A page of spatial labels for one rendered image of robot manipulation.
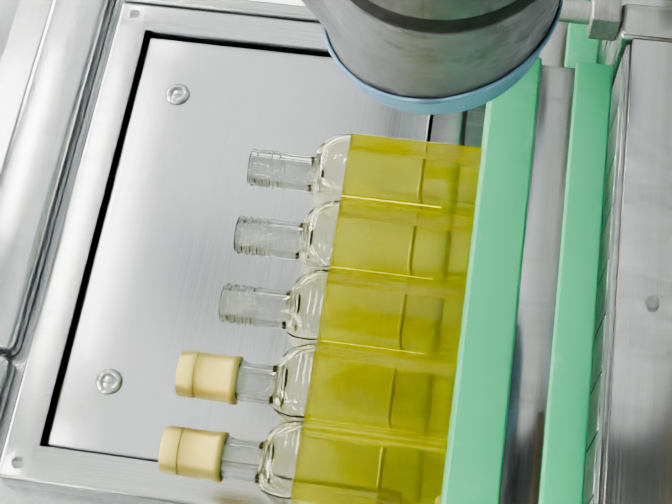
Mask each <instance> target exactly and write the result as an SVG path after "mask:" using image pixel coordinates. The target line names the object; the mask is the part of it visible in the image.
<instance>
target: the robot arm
mask: <svg viewBox="0 0 672 504"><path fill-rule="evenodd" d="M301 1H302V2H303V4H304V5H305V6H306V7H307V8H308V9H309V10H310V11H311V12H312V13H313V14H314V15H315V17H316V18H317V19H318V20H319V21H320V23H321V24H322V25H323V33H324V38H325V42H326V45H327V48H328V50H329V52H330V54H331V56H332V58H333V60H334V61H335V63H336V64H337V66H338V67H339V68H340V69H341V70H342V72H343V73H344V74H345V75H346V76H347V77H348V78H349V79H350V80H351V82H352V83H353V84H354V85H355V86H356V87H358V88H359V89H360V90H361V91H362V92H364V93H365V94H366V95H368V96H369V97H371V98H372V99H374V100H376V101H378V102H379V103H381V104H384V105H386V106H388V107H391V108H394V109H397V110H400V111H404V112H408V113H414V114H427V115H442V114H451V113H457V112H461V111H466V110H469V109H472V108H475V107H478V106H480V105H483V104H485V103H487V102H489V101H491V100H493V99H495V98H496V97H498V96H500V95H501V94H503V93H504V92H506V91H507V90H508V89H510V88H511V87H512V86H514V85H515V84H516V83H517V82H518V81H519V80H520V79H521V78H522V77H523V76H524V75H525V74H526V73H527V72H528V70H529V69H530V68H531V66H532V65H533V64H534V62H535V61H536V59H537V58H538V56H539V54H540V53H541V51H542V49H543V48H544V47H545V45H546V44H547V42H548V40H549V39H550V37H551V36H552V34H553V32H554V30H555V28H556V25H557V23H558V20H559V17H560V14H561V10H562V5H563V0H301Z"/></svg>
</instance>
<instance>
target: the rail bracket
mask: <svg viewBox="0 0 672 504"><path fill-rule="evenodd" d="M622 4H623V0H591V1H585V0H563V5H562V10H561V14H560V17H559V20H558V22H563V23H573V24H582V25H587V38H588V39H596V40H605V41H615V40H616V37H617V34H618V30H619V27H620V23H621V18H622Z"/></svg>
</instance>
